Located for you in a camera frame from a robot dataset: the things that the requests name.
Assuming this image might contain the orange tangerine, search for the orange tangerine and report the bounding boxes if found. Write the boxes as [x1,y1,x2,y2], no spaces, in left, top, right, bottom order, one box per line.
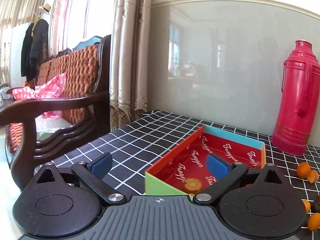
[303,200,311,214]
[307,170,319,184]
[296,162,311,179]
[308,213,320,231]

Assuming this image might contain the orange tangerine front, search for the orange tangerine front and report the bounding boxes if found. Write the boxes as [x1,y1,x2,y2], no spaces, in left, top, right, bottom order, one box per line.
[308,213,320,231]

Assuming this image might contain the half-peeled tangerine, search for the half-peeled tangerine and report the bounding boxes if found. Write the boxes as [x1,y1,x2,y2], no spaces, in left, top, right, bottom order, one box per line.
[184,178,203,193]

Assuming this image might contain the colourful red paper box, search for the colourful red paper box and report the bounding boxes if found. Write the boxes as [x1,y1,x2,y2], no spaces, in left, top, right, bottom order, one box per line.
[145,125,266,197]

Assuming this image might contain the black white checkered tablecloth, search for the black white checkered tablecloth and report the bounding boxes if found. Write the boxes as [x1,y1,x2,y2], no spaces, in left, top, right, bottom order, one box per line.
[34,109,320,240]

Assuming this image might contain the dark wooden sofa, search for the dark wooden sofa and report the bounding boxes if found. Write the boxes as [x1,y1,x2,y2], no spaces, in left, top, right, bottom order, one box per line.
[1,35,111,190]

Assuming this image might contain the red thermos flask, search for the red thermos flask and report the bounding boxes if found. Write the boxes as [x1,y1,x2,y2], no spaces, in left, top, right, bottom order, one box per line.
[271,40,319,156]

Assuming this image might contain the black hanging coat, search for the black hanging coat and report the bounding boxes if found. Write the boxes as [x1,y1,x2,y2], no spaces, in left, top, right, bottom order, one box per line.
[21,19,49,82]

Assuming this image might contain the beige curtain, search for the beige curtain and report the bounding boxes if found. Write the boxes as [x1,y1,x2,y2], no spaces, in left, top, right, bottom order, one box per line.
[110,0,151,131]

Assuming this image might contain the straw hat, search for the straw hat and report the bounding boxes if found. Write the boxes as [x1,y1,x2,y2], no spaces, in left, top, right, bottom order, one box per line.
[39,3,51,14]

